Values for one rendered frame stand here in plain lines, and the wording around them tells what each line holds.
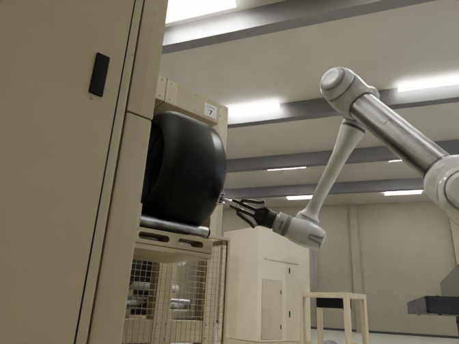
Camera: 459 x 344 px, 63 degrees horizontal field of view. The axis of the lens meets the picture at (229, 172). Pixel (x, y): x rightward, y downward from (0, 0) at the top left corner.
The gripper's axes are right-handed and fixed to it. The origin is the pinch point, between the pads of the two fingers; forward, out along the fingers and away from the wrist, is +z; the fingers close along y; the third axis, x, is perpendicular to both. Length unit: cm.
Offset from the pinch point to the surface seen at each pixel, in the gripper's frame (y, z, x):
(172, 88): -40, 62, 41
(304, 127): -126, 37, 787
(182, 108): -32, 53, 43
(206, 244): 18.9, 2.1, -6.4
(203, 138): -21.4, 20.0, -5.1
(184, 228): 15.5, 12.1, -10.6
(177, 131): -20.2, 29.2, -11.9
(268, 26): -205, 114, 393
